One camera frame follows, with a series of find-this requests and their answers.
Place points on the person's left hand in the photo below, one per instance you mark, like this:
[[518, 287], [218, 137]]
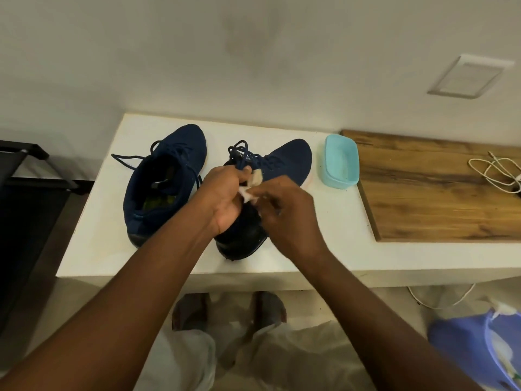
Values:
[[220, 199]]

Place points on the white shorts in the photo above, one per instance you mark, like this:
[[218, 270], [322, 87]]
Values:
[[285, 362]]

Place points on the person's left forearm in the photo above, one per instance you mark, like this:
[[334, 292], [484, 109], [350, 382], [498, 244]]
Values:
[[110, 317]]

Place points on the light blue plastic container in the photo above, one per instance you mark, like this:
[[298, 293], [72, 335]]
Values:
[[342, 162]]

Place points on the person's left foot grey sock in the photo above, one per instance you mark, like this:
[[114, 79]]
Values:
[[189, 313]]

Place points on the white spray bottle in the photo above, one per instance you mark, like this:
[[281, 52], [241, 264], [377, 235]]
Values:
[[502, 309]]

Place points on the person's right foot grey sock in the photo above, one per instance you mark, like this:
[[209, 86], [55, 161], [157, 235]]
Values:
[[268, 311]]

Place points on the brown wooden board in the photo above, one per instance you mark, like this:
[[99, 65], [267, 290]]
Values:
[[439, 199]]

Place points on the black shoe rack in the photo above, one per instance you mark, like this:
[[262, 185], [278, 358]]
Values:
[[20, 232]]

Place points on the beige cleaning cloth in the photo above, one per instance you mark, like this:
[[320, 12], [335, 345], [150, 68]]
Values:
[[249, 193]]

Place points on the blue plastic bag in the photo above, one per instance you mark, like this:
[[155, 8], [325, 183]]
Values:
[[456, 342]]

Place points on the person's right hand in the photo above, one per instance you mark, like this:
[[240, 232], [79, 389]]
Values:
[[291, 219]]

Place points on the person's foot grey sock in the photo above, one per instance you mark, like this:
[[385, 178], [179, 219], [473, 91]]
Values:
[[189, 313], [268, 311]]

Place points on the white wall switch plate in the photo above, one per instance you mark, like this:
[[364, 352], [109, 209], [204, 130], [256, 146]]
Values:
[[470, 77]]

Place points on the person's right forearm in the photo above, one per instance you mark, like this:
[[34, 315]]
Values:
[[386, 325]]

